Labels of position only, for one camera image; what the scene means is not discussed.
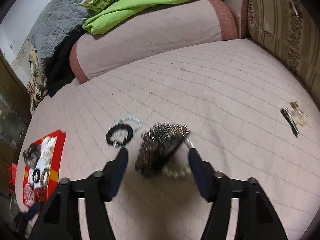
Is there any striped floral cushion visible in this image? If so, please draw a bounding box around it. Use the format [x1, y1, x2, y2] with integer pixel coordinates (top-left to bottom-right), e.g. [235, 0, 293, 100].
[247, 0, 319, 101]

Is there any wooden glass door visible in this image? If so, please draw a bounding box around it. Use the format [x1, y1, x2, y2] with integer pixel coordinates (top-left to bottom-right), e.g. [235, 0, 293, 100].
[1, 55, 31, 167]

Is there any grey quilted pillow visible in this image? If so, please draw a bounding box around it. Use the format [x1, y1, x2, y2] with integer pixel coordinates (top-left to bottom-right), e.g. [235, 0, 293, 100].
[29, 0, 89, 60]

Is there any grey sheer scrunchie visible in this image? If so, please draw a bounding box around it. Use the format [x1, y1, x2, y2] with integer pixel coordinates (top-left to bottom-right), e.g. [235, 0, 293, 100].
[22, 143, 41, 170]

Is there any red tray box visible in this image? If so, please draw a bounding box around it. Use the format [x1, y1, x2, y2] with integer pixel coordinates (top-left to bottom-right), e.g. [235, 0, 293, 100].
[22, 130, 66, 205]

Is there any light green bead bracelet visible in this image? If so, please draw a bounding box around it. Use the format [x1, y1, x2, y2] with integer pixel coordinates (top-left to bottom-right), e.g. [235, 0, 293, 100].
[112, 115, 143, 148]

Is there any white pearl bracelet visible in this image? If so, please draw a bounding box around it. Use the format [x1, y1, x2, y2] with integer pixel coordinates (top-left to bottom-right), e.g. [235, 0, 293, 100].
[162, 139, 196, 179]

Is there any black clothing pile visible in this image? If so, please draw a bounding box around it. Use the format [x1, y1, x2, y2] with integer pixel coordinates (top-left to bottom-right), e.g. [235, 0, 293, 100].
[44, 27, 86, 98]

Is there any pink plaid scrunchie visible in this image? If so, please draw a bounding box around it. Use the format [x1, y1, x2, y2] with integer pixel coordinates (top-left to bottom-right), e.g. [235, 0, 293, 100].
[23, 183, 35, 207]

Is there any white cable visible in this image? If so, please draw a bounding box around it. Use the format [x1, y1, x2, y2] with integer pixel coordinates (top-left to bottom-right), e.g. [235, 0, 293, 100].
[287, 0, 299, 18]

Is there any black bobby pin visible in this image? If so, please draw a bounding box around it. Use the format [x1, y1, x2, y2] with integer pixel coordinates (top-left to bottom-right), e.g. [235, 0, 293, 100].
[280, 107, 299, 137]

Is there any leaf print cloth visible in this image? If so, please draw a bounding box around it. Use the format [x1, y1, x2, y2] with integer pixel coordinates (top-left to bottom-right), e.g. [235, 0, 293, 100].
[27, 49, 48, 115]

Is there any pink bolster pillow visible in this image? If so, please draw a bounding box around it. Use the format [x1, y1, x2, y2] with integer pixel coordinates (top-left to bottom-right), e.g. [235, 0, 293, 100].
[69, 0, 238, 83]

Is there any black beaded hair claw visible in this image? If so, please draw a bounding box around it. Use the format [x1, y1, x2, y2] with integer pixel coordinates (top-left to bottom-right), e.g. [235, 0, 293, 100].
[135, 123, 191, 178]

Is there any white cherry print scrunchie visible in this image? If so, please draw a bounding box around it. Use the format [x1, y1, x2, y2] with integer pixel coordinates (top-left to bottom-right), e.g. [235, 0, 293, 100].
[40, 137, 57, 166]

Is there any dark red dotted scrunchie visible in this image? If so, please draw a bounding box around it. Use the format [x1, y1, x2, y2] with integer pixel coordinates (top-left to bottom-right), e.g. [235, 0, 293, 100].
[34, 187, 48, 206]

